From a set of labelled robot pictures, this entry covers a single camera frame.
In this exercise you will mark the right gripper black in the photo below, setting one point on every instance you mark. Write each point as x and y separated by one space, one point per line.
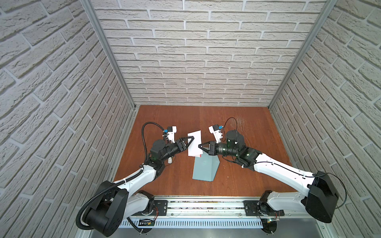
213 148

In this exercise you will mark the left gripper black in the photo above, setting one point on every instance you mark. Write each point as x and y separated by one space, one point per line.
181 144

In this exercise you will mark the pink white letter card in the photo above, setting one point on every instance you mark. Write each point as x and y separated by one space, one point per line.
193 149

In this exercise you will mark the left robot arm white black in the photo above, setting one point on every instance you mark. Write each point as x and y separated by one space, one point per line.
116 201

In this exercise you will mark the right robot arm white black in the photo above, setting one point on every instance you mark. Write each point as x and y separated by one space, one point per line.
314 193

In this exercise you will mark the small circuit board left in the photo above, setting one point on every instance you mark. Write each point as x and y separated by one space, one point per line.
146 223

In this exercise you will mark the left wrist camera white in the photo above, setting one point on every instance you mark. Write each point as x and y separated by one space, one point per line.
169 134

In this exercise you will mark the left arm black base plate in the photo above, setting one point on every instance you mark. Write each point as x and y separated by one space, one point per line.
154 207

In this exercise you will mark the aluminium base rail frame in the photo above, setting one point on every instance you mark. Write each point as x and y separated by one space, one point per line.
186 212

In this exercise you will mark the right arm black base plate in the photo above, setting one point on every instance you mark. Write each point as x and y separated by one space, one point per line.
251 208

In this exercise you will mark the right aluminium corner post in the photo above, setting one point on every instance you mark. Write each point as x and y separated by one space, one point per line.
322 17

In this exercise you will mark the aluminium corner post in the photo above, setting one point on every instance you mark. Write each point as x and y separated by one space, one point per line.
322 17
94 20

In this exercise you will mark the left aluminium corner post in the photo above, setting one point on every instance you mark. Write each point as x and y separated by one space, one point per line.
94 20

